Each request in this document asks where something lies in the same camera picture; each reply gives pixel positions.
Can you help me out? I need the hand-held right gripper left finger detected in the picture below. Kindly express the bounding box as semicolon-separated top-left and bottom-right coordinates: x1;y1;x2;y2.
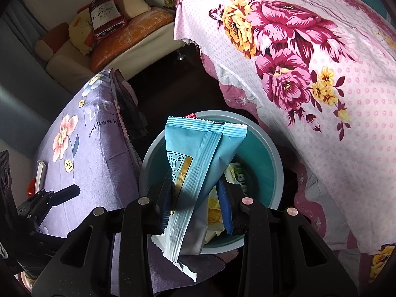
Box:
31;169;174;297

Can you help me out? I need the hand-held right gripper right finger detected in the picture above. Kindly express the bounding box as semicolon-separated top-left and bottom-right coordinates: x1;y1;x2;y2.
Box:
217;179;359;297

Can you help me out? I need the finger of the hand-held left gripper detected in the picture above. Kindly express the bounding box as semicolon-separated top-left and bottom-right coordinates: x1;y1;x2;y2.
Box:
17;184;81;223

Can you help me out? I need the teal plastic bin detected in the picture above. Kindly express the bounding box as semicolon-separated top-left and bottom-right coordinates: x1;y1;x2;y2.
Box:
138;110;284;256

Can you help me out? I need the light blue snack packet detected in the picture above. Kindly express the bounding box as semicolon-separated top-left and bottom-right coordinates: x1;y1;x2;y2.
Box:
151;116;248;282

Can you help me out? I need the yellow floral wrapper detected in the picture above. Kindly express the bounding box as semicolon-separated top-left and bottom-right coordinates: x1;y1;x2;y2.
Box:
202;189;228;243

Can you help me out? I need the white plastic strip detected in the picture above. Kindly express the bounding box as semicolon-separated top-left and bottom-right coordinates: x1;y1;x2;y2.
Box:
35;160;47;192

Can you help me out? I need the white green label wrapper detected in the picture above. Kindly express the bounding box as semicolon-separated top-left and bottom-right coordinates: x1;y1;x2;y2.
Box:
227;161;248;192

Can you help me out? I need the purple floral cloth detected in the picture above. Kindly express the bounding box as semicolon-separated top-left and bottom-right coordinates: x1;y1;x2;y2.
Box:
32;68;239;297

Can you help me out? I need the white sofa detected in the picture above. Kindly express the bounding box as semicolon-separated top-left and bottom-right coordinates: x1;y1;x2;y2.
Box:
34;0;186;82

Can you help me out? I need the pink floral blanket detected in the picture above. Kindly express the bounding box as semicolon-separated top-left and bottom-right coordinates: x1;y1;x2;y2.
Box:
174;0;396;285

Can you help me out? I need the orange and cream bolster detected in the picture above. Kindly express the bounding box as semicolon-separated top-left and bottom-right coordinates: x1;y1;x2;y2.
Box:
34;22;70;62

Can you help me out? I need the yellow plush cushion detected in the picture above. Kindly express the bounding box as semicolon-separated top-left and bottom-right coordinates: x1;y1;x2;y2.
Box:
68;12;96;57

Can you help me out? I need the orange cushion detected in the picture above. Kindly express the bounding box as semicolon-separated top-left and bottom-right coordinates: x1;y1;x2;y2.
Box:
90;8;175;72

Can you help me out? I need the grey curtain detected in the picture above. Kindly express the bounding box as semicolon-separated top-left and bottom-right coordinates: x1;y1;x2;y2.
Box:
0;0;53;69

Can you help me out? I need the bottle-shaped pillow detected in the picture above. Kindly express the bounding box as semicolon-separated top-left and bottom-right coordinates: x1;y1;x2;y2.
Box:
88;0;127;41

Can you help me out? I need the beige pillow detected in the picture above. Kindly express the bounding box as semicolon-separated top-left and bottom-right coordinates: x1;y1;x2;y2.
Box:
116;0;152;19

